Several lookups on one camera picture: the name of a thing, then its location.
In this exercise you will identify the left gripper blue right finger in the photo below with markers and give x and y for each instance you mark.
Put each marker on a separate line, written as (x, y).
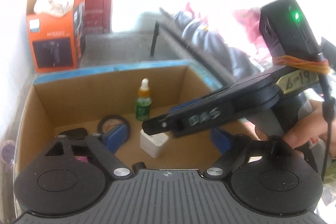
(232, 149)

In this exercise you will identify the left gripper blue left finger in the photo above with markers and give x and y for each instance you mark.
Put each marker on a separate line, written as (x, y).
(103, 148)

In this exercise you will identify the black electrical tape roll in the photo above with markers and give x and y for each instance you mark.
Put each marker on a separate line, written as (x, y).
(112, 125)

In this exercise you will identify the purple plastic lid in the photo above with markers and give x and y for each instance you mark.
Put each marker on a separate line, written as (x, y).
(82, 158)

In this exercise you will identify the black lighter case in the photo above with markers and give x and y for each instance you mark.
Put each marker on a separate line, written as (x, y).
(74, 134)

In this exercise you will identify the white USB charger plug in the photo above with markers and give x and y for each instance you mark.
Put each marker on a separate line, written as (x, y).
(153, 145)

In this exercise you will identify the green dropper bottle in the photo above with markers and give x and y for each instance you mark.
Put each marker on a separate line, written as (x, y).
(143, 102)

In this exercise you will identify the person's right hand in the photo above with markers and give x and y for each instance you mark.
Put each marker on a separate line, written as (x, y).
(311, 127)

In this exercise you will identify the large brown cardboard box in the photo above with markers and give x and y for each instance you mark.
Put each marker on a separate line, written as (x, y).
(57, 103)

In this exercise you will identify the pink floral quilt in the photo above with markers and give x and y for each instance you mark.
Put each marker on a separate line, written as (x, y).
(238, 28)

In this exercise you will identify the purple plastic bag on floor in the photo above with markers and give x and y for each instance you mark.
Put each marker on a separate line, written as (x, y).
(8, 152)

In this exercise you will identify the orange Philips box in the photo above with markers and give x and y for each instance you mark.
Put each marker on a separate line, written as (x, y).
(56, 44)

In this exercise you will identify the black camera module green light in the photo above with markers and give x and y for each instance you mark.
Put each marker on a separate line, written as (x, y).
(286, 31)

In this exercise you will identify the black metal bed frame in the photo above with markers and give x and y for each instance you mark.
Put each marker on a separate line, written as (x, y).
(187, 51)

